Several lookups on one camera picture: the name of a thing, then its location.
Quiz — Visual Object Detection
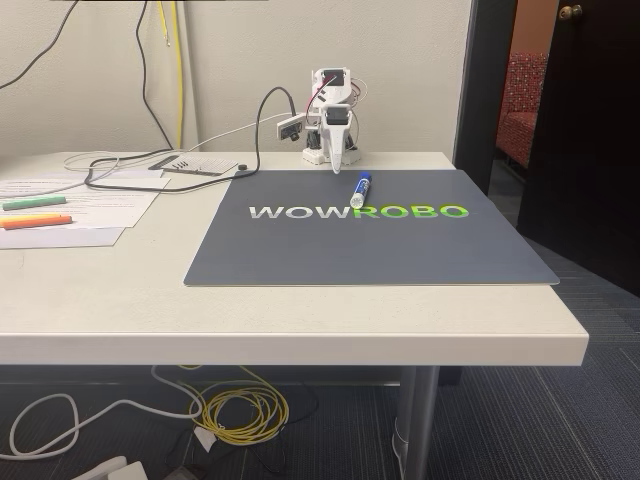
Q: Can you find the blue capped whiteboard marker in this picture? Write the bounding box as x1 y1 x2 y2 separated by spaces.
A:
349 171 374 210

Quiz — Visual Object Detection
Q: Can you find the orange marker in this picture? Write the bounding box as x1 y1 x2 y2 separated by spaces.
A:
1 215 73 231

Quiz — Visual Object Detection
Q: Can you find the green marker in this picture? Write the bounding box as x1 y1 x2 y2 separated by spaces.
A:
2 195 67 211

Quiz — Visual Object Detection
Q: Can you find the dark grey WOWROBO mat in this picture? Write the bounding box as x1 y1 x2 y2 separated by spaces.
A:
183 168 560 288

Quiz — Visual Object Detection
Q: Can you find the black and white grid card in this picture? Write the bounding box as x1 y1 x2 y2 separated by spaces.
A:
148 153 240 177

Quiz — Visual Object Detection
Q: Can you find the red patterned chair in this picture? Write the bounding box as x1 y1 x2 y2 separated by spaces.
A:
495 49 549 169

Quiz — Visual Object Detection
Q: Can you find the white printed paper sheet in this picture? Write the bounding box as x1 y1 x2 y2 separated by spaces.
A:
0 169 172 200
0 226 126 250
0 189 164 229

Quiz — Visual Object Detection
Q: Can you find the dark wooden door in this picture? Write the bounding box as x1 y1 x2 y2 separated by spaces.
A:
517 0 640 296

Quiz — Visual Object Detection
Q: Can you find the grey metal table leg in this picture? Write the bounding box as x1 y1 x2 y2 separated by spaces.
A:
392 365 441 480

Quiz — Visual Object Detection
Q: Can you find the white power adapter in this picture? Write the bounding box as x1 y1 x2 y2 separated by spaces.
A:
74 455 146 480

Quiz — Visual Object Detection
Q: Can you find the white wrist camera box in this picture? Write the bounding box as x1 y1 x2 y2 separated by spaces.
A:
276 113 305 142

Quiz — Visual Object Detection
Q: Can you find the black camera cable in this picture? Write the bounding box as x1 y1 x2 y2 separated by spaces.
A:
83 0 297 194

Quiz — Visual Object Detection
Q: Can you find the white cable on table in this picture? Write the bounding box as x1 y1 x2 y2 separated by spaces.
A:
0 112 306 197

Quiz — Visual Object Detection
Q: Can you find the dark door frame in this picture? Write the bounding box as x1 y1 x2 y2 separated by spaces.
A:
452 0 519 194

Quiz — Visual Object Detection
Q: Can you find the yellow wall cable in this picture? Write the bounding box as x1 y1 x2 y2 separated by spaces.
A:
157 0 184 151

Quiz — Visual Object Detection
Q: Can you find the coiled yellow floor cable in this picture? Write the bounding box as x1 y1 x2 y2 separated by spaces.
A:
177 363 290 445

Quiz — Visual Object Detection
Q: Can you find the dark grey wall cable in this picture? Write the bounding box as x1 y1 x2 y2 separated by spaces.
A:
0 0 81 90

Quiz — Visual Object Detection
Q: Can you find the white floor cable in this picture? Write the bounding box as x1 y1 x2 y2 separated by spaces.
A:
8 364 204 459

